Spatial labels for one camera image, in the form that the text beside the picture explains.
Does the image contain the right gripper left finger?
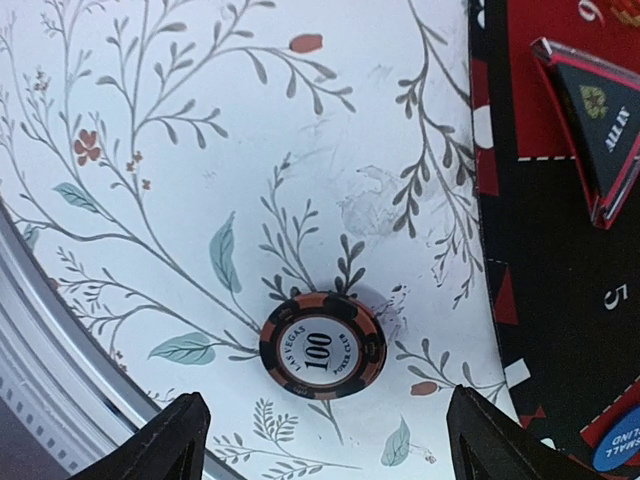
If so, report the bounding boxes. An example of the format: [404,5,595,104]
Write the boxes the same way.
[71,392,209,480]

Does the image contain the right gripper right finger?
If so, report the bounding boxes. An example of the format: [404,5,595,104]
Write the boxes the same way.
[446,385,600,480]

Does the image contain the blue small blind button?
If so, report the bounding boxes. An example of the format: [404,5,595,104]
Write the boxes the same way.
[592,407,640,472]

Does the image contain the black brown chip stack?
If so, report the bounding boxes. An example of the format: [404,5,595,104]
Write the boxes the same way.
[259,292,387,401]

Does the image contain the red chips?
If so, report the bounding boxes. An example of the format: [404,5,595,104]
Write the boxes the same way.
[609,0,640,28]

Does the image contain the round red black poker mat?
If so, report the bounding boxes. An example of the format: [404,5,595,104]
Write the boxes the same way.
[469,1,639,462]

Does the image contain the triangular all in marker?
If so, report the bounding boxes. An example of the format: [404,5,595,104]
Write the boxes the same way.
[531,37,639,230]

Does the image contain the front aluminium rail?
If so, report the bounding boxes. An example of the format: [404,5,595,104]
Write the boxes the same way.
[0,199,231,480]

